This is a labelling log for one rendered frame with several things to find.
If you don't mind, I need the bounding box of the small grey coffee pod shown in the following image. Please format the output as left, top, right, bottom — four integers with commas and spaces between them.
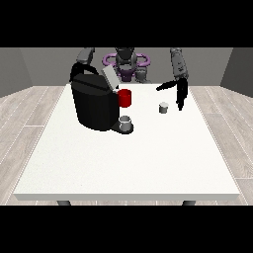
158, 101, 170, 115

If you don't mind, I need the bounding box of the red pod holder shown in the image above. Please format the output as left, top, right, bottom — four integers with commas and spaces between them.
117, 88, 133, 109

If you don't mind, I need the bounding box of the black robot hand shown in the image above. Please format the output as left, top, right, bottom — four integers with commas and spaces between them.
155, 77, 190, 112
68, 61, 100, 83

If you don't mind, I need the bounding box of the pale grey machine lid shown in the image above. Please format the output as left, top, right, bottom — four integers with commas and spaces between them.
101, 64, 121, 90

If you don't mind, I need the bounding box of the small grey cup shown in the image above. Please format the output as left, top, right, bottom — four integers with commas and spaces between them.
118, 115, 133, 131

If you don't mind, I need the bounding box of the black coffee machine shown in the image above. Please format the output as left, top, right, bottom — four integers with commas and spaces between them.
70, 72, 135, 135

